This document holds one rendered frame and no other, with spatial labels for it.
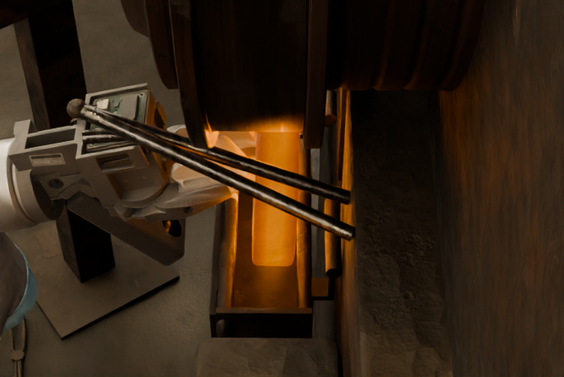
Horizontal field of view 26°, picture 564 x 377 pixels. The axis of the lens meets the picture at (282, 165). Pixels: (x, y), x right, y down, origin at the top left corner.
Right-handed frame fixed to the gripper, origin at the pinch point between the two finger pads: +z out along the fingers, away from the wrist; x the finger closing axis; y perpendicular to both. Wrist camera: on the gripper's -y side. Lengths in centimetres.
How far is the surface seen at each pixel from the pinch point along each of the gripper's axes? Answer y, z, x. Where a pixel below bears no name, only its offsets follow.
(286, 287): -10.2, -1.6, -5.5
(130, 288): -67, -41, 42
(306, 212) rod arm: 10.4, 5.2, -15.3
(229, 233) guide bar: -3.7, -4.7, -4.1
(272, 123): 22.3, 6.2, -18.8
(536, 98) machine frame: 35, 20, -32
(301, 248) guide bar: -6.2, 0.7, -4.9
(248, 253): -9.4, -4.9, -1.9
